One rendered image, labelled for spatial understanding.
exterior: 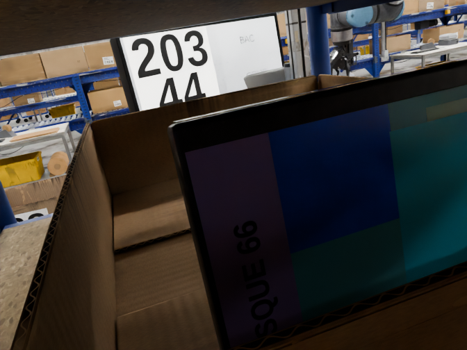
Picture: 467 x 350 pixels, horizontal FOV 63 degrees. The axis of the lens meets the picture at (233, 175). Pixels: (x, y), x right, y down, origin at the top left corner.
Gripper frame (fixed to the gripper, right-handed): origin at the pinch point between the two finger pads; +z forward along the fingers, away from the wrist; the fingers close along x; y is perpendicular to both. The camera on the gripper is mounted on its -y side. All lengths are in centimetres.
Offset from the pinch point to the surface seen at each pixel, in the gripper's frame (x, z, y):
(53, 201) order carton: 26, 9, -129
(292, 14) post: -45, -43, -65
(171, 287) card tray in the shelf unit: -99, -35, -126
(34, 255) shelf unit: -83, -34, -134
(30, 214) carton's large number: 28, 11, -138
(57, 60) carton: 474, 5, -40
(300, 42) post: -45, -36, -63
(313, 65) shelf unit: -80, -40, -93
